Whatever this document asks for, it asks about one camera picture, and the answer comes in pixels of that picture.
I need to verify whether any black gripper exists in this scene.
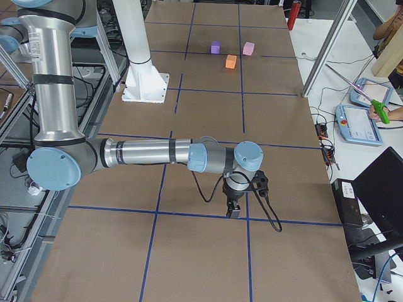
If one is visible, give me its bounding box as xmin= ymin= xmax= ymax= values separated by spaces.
xmin=222 ymin=180 xmax=252 ymax=219

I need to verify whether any orange foam block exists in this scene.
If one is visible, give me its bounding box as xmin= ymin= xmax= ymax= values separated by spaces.
xmin=225 ymin=55 xmax=237 ymax=69

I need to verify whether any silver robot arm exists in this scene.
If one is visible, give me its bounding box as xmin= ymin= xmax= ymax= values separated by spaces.
xmin=16 ymin=1 xmax=268 ymax=218

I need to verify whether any person hand holding grabber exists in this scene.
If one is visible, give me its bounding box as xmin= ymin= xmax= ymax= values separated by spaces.
xmin=368 ymin=106 xmax=381 ymax=122

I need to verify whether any black computer box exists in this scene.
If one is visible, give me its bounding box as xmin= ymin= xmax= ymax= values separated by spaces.
xmin=331 ymin=179 xmax=373 ymax=228

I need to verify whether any black laptop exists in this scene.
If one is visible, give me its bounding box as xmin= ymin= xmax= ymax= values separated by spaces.
xmin=349 ymin=147 xmax=402 ymax=261

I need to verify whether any near blue teach pendant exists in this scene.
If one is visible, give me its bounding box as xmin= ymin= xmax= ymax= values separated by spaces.
xmin=335 ymin=104 xmax=383 ymax=147

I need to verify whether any blue teach pendant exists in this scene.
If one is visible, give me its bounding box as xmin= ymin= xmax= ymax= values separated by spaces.
xmin=335 ymin=104 xmax=383 ymax=147
xmin=349 ymin=77 xmax=394 ymax=108

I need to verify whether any purple foam block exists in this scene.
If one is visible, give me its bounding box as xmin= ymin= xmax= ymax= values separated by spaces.
xmin=210 ymin=41 xmax=221 ymax=54

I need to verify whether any pink foam block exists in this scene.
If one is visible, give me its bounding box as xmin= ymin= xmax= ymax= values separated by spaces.
xmin=242 ymin=42 xmax=255 ymax=56

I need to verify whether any far blue teach pendant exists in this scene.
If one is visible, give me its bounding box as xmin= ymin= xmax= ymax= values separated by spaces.
xmin=349 ymin=77 xmax=394 ymax=108

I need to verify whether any red bottle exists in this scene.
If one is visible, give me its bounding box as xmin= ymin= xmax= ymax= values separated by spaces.
xmin=287 ymin=1 xmax=302 ymax=31

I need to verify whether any wooden board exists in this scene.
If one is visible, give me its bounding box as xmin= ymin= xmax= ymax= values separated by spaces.
xmin=372 ymin=6 xmax=402 ymax=87

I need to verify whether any black camera cable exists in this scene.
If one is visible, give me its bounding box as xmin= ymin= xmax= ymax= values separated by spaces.
xmin=190 ymin=171 xmax=283 ymax=233

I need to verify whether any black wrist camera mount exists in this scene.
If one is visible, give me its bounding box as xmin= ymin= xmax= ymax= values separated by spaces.
xmin=251 ymin=170 xmax=269 ymax=197

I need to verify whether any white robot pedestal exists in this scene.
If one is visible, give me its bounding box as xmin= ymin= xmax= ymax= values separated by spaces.
xmin=113 ymin=0 xmax=169 ymax=104

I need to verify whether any green handled grabber tool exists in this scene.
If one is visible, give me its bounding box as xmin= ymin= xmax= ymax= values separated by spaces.
xmin=325 ymin=64 xmax=390 ymax=125

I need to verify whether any aluminium frame post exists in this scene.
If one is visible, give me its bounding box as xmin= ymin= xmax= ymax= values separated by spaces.
xmin=302 ymin=0 xmax=358 ymax=98

